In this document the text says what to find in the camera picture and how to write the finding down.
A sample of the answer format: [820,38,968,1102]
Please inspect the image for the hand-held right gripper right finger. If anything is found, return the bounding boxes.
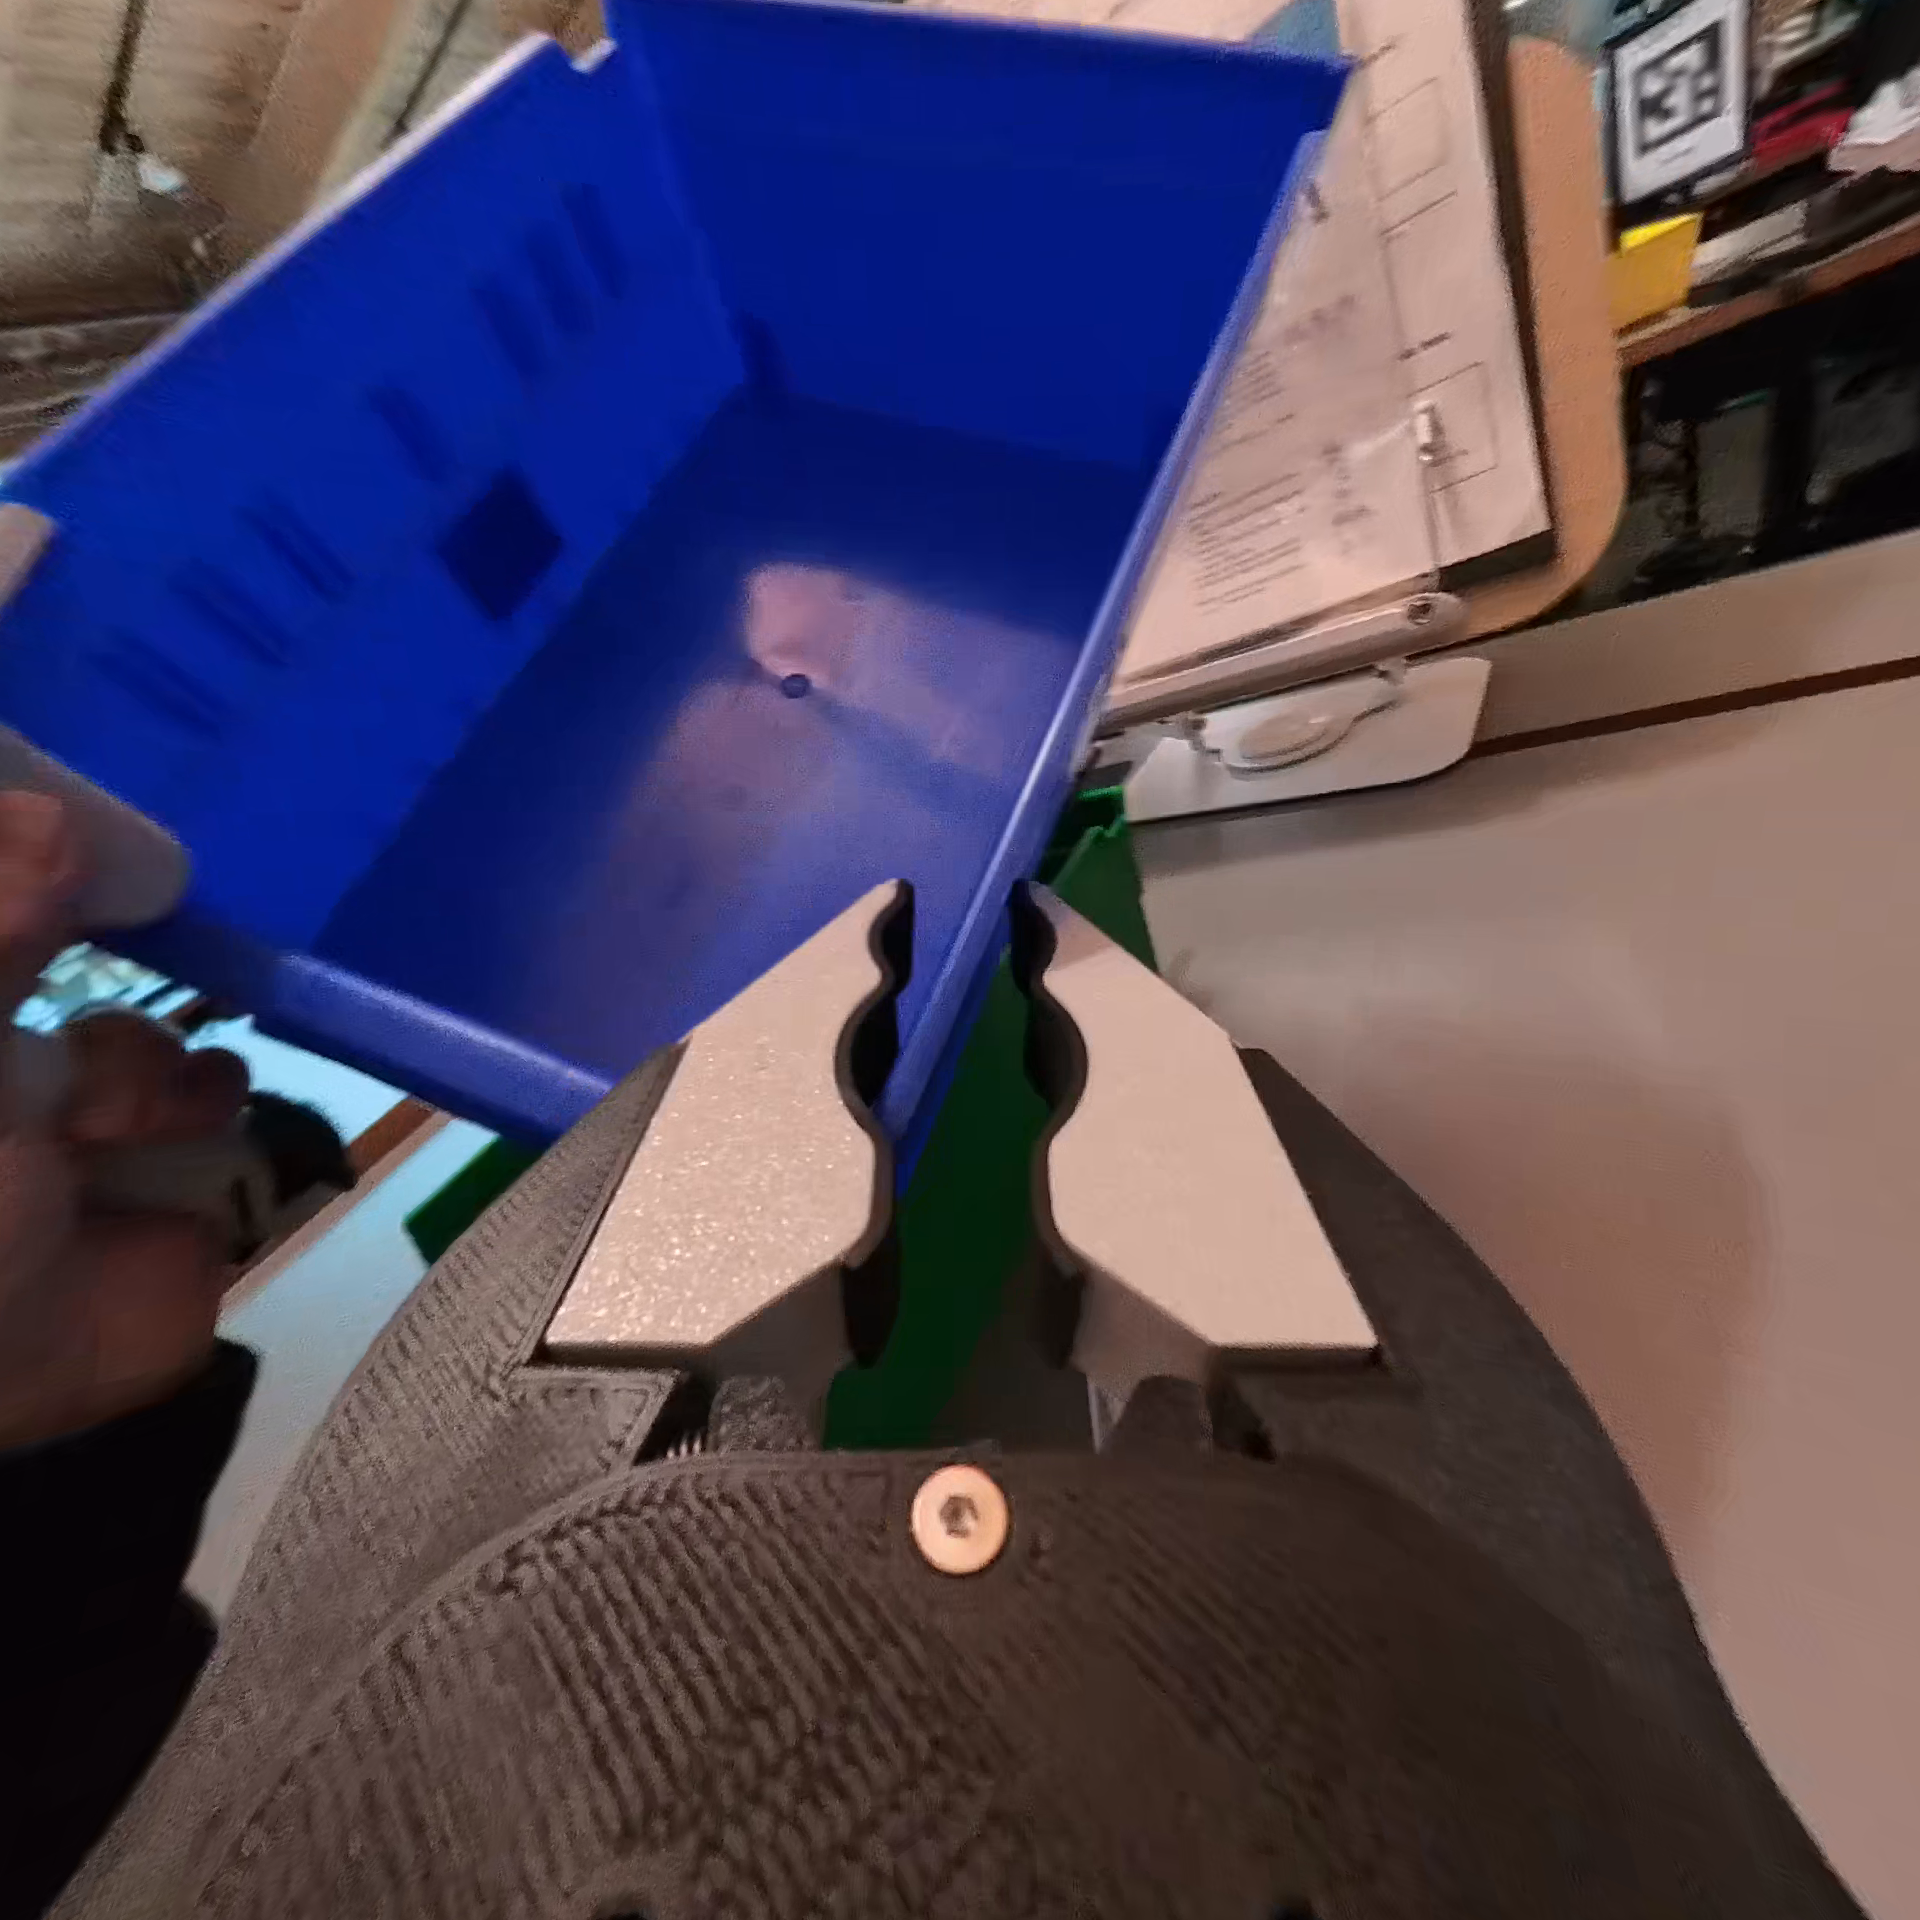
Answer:
[1008,878,1384,1388]

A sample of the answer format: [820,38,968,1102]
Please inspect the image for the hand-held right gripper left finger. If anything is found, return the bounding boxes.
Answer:
[538,878,921,1378]

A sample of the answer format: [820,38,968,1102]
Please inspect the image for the green plastic bin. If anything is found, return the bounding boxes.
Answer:
[405,788,1156,1448]

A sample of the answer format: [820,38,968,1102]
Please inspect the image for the blue plastic bin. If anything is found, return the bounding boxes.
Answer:
[0,0,1351,1189]

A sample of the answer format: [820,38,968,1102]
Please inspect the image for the person's left hand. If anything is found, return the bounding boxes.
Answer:
[0,788,259,1452]

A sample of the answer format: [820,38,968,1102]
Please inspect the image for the printed instruction sheet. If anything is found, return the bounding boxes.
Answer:
[1116,30,1556,681]

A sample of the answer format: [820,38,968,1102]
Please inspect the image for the instruction sheet on wooden stand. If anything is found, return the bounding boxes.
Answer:
[1102,0,1632,827]

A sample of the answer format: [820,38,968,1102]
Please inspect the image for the yellow bin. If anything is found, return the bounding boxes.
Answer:
[1612,216,1705,332]

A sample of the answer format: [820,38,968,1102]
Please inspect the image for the small tag sign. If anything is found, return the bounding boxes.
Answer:
[1612,0,1754,201]

